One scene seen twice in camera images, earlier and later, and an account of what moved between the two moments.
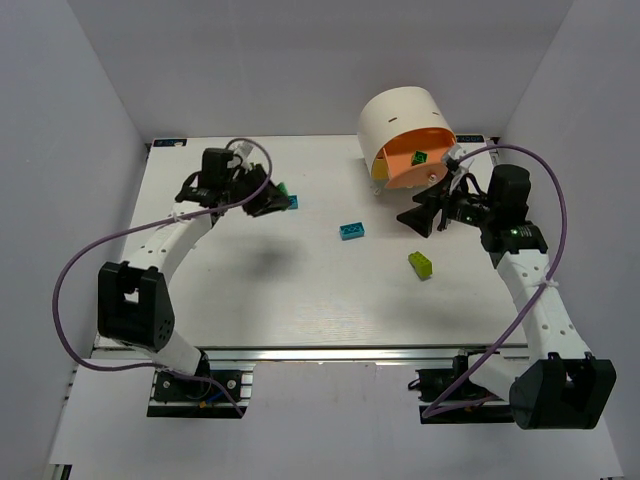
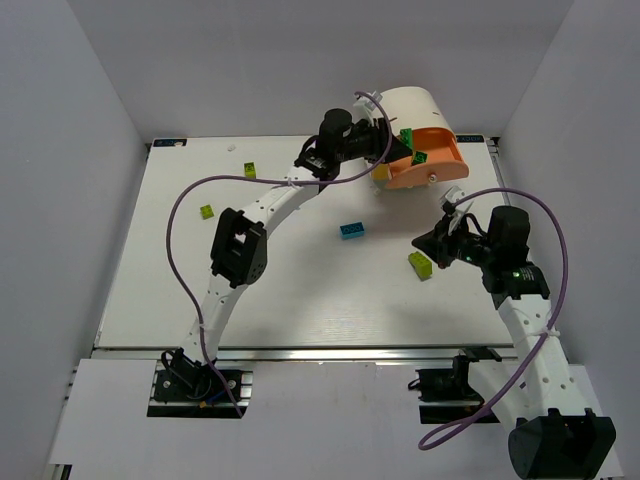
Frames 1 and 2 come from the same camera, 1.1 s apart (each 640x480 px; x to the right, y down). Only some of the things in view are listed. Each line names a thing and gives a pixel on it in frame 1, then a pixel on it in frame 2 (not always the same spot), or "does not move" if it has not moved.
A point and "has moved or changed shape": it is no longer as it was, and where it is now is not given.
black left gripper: x=255 y=189 -> x=382 y=138
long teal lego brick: x=350 y=231 does not move
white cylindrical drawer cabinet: x=394 y=110 does not move
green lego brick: x=283 y=188 has moved or changed shape
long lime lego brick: x=421 y=265 does not move
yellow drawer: x=380 y=170 does not move
